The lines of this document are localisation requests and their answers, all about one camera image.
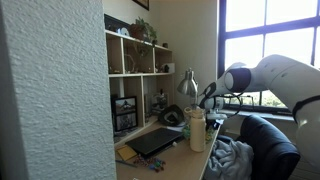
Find grey blue cloth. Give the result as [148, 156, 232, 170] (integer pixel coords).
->
[203, 139, 255, 180]

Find silver desk lamp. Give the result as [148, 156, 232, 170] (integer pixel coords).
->
[176, 67, 202, 108]

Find black double photo frame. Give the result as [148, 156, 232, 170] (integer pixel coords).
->
[110, 95, 139, 133]

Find yellow notepad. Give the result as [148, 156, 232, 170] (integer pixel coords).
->
[116, 145, 138, 162]

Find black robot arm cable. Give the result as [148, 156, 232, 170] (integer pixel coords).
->
[209, 91, 246, 118]

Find white card box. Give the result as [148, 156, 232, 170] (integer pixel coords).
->
[165, 62, 176, 74]

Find dark window frame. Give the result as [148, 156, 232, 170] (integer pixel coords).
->
[217, 0, 320, 117]

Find colourful bead toy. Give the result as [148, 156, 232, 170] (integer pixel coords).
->
[132, 154, 167, 173]

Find papers with blue print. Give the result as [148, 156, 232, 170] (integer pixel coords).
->
[165, 120, 188, 133]

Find framed wall picture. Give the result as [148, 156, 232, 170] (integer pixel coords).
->
[131, 0, 150, 12]

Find cream insulated water bottle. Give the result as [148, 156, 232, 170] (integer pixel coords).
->
[183, 106, 207, 153]

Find dark pen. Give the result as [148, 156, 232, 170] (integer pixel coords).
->
[115, 159, 138, 168]

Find potted green plant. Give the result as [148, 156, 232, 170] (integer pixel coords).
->
[128, 16, 158, 44]

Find black leather chair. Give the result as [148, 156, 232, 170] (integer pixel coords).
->
[215, 114, 302, 180]

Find wooden shelf unit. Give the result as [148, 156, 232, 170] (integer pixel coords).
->
[104, 29, 176, 148]

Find white sculptural shelf ornament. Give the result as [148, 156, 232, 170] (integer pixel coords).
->
[124, 53, 138, 74]

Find green yellow pom-pom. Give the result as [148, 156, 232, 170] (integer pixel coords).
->
[181, 123, 218, 144]

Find tall dark picture frame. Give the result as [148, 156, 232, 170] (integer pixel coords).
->
[103, 13, 132, 37]

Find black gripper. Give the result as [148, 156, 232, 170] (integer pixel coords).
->
[205, 117, 225, 132]

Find black closed laptop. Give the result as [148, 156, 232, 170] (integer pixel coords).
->
[124, 127, 185, 160]

